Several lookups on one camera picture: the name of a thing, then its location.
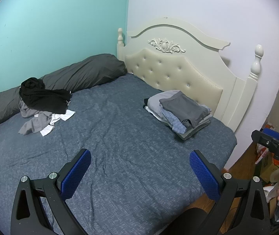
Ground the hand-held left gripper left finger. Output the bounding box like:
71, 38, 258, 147
10, 148, 92, 235

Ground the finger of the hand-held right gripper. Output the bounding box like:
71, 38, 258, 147
251, 130, 279, 153
263, 128, 279, 142

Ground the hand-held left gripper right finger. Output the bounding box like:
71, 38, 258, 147
189, 150, 271, 235

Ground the grey t-shirt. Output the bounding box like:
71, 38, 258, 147
159, 91, 209, 128

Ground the cardboard box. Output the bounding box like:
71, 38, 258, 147
259, 153, 279, 182

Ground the olive folded garment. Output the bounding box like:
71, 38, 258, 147
177, 116, 213, 141

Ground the blue patterned bedspread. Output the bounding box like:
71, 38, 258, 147
0, 73, 238, 235

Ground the light grey heather garment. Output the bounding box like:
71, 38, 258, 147
18, 101, 54, 136

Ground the black white folded garment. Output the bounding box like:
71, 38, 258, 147
144, 98, 155, 114

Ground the dark grey long pillow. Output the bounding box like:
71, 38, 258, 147
0, 53, 127, 131

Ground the cream tufted headboard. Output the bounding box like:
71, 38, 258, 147
117, 17, 264, 135

